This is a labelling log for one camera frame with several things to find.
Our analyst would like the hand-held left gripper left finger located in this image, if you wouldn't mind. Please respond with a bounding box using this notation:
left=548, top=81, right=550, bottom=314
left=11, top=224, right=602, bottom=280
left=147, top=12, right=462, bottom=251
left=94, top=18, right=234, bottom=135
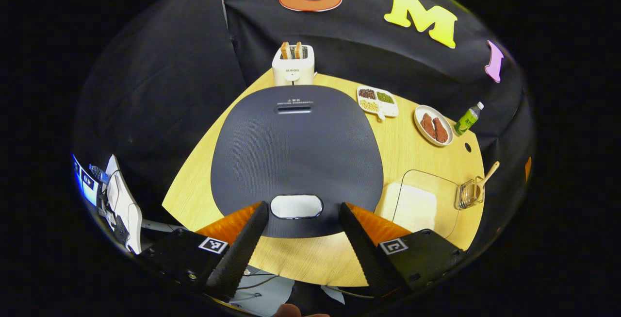
left=141, top=201, right=270, bottom=299

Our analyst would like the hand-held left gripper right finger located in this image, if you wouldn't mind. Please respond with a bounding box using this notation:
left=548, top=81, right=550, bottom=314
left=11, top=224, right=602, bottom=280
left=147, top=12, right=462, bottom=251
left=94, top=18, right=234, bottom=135
left=339, top=202, right=464, bottom=299

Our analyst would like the wooden spoon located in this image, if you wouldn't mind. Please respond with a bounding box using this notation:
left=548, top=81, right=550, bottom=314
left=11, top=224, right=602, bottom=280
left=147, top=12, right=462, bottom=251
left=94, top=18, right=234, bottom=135
left=473, top=161, right=500, bottom=201

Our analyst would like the clear wire chopstick holder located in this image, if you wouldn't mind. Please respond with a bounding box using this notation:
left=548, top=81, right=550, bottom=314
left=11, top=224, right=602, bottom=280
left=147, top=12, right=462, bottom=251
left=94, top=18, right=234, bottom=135
left=455, top=176, right=485, bottom=210

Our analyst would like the dark grey rice cooker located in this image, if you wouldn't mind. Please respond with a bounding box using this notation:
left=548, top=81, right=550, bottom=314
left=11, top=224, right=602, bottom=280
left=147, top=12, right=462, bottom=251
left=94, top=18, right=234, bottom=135
left=210, top=85, right=384, bottom=239

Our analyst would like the green tea bottle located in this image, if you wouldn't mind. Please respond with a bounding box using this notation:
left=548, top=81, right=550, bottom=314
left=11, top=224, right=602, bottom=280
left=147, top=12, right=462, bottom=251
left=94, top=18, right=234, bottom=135
left=454, top=102, right=485, bottom=136

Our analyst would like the brown meat piece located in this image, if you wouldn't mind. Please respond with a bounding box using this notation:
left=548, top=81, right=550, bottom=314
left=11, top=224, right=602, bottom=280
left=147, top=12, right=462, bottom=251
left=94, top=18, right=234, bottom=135
left=420, top=113, right=436, bottom=139
left=433, top=117, right=449, bottom=144

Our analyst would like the white round plate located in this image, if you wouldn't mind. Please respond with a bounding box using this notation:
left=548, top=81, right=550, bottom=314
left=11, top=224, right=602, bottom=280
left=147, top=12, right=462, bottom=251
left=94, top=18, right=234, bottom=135
left=414, top=105, right=454, bottom=147

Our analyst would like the white side desk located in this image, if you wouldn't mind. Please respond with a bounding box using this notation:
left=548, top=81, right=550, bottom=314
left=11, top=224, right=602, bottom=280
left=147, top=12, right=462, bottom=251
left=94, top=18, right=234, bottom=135
left=99, top=154, right=144, bottom=255

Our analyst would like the white divided bean dish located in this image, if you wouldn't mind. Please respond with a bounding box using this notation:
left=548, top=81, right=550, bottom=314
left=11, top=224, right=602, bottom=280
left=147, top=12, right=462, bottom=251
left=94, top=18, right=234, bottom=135
left=357, top=85, right=399, bottom=121

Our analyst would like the computer monitor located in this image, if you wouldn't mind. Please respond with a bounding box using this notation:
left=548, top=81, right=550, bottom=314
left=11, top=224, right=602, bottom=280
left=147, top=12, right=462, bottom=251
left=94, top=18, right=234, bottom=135
left=72, top=154, right=100, bottom=207

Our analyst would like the black backdrop cloth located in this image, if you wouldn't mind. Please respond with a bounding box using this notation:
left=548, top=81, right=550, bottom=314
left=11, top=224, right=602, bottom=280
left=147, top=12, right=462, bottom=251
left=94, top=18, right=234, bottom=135
left=73, top=0, right=537, bottom=254

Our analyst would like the white toaster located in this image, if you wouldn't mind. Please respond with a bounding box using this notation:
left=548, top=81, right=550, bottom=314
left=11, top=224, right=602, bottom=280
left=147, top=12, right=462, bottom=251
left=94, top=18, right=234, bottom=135
left=272, top=43, right=315, bottom=86

